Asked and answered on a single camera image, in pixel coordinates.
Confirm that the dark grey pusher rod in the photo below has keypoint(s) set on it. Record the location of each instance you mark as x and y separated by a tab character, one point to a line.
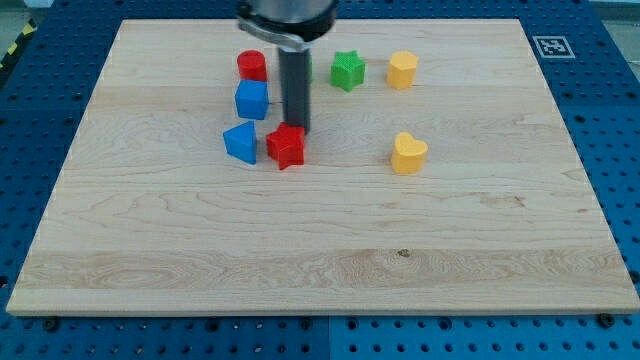
295	81

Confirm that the yellow heart block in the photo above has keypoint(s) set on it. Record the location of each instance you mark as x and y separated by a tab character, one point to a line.
409	154

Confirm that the red cylinder block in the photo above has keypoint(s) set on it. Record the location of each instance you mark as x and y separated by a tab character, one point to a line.
252	65

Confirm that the white fiducial marker tag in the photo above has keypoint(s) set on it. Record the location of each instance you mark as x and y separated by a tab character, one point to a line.
553	47

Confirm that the red star block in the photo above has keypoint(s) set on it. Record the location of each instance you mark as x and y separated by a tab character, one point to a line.
286	144

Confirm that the yellow pentagon block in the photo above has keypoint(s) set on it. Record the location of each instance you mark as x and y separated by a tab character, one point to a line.
402	69

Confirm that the black yellow hazard tape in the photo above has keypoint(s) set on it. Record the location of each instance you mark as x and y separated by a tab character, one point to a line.
17	48

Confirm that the blue cube block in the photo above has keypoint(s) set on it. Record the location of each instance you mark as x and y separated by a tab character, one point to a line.
252	99

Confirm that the light wooden board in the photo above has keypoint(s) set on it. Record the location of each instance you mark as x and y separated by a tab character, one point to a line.
151	217

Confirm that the green star block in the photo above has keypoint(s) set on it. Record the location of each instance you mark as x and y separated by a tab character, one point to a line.
347	70

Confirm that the blue triangular prism block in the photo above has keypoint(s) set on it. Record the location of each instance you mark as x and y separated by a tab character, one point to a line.
241	142

